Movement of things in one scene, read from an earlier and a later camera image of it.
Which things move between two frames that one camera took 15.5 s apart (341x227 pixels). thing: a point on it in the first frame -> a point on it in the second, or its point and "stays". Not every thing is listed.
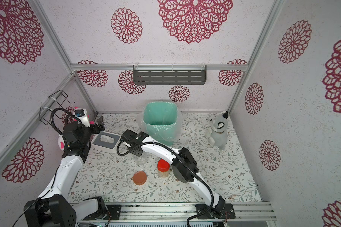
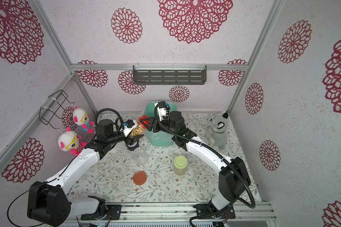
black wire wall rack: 56,104 stays
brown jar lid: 139,178 stays
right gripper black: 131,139 -> 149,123
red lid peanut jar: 163,168 -> 139,129
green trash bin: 160,119 stays
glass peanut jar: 140,160 stays
